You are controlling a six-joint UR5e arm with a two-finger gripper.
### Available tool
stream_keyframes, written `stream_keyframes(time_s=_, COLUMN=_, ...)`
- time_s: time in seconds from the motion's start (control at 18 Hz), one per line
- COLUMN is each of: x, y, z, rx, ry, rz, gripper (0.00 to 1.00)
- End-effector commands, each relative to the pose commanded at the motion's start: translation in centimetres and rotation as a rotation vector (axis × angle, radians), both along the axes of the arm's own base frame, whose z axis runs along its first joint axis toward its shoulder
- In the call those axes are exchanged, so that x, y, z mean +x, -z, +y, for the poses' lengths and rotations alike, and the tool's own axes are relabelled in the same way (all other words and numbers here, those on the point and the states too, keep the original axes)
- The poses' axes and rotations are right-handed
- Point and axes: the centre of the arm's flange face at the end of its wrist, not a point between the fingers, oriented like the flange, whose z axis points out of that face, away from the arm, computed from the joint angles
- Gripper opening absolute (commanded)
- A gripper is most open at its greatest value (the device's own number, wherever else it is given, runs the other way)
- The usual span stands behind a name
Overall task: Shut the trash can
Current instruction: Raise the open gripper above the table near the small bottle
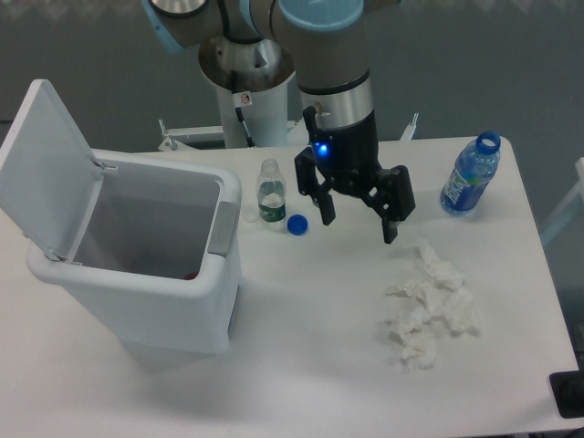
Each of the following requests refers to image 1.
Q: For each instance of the crumpled white tissue right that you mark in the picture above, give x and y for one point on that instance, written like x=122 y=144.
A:
x=459 y=312

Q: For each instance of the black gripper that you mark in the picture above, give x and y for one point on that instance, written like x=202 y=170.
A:
x=347 y=158

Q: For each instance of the white frame at right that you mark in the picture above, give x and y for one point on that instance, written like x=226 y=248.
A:
x=567 y=209

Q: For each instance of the crumpled white tissue lower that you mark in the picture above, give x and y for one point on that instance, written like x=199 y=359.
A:
x=418 y=345

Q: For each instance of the white trash can body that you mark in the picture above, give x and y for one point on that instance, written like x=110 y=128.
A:
x=159 y=261

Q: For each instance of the crumpled white tissue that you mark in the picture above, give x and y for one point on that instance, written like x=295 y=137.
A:
x=459 y=312
x=441 y=276
x=418 y=345

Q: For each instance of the black device at edge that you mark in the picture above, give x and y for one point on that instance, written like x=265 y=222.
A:
x=567 y=387

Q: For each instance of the clear green-label bottle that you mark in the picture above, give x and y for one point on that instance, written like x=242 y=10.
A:
x=271 y=192

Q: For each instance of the white trash can lid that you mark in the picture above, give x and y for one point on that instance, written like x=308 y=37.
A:
x=50 y=177

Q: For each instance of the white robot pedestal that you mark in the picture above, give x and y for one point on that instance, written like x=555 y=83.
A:
x=250 y=82

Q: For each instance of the blue bottle cap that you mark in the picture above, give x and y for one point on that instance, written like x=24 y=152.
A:
x=297 y=224

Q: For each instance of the crumpled white tissue upper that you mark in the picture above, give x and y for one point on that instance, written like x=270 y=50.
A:
x=441 y=276

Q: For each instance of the blue drink bottle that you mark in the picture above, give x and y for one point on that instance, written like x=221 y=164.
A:
x=473 y=170

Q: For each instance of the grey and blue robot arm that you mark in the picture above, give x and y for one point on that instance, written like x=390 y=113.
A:
x=324 y=39

